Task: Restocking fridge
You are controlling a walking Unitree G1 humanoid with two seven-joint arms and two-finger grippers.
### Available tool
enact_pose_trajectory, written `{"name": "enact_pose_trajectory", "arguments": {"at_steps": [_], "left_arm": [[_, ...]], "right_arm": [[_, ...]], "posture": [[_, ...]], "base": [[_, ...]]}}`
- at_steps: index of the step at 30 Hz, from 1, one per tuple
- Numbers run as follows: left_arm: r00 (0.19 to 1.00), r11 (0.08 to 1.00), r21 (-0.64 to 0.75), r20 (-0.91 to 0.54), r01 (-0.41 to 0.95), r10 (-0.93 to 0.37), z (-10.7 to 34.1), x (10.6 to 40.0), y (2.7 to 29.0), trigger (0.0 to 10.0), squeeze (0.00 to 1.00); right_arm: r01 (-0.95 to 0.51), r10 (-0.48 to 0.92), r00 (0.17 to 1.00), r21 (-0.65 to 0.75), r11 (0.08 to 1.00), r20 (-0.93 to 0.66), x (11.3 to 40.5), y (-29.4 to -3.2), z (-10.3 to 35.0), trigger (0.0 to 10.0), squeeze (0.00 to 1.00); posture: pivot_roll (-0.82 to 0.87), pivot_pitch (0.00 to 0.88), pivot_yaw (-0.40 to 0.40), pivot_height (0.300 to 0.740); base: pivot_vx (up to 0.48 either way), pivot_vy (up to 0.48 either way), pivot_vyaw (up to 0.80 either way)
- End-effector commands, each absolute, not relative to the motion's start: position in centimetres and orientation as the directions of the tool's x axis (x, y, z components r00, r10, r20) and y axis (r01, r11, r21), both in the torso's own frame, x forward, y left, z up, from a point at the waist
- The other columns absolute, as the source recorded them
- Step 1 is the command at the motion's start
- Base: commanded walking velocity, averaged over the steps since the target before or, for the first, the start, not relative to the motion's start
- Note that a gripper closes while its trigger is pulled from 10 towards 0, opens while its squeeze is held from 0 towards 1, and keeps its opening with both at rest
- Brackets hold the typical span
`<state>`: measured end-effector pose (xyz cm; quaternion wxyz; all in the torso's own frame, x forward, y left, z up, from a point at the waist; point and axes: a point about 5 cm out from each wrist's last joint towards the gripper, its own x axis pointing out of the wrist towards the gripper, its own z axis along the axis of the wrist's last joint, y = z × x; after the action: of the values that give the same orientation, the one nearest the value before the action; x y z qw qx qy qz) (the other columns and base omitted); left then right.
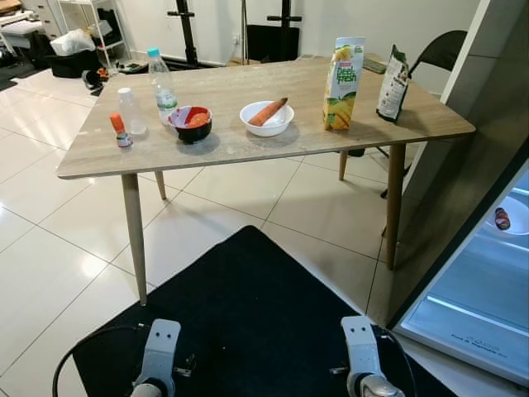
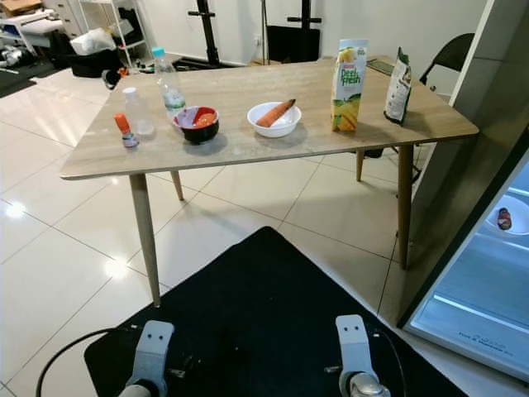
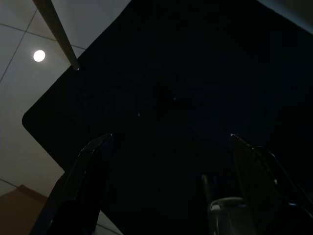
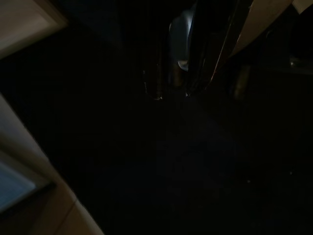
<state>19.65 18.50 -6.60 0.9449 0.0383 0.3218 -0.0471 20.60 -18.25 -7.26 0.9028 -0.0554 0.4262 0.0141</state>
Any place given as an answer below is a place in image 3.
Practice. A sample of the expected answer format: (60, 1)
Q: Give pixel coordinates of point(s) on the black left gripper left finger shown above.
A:
(73, 195)

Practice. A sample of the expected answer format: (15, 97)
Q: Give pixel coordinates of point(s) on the black floor mat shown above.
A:
(171, 61)

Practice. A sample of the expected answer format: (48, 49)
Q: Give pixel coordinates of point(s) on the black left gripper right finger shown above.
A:
(264, 191)

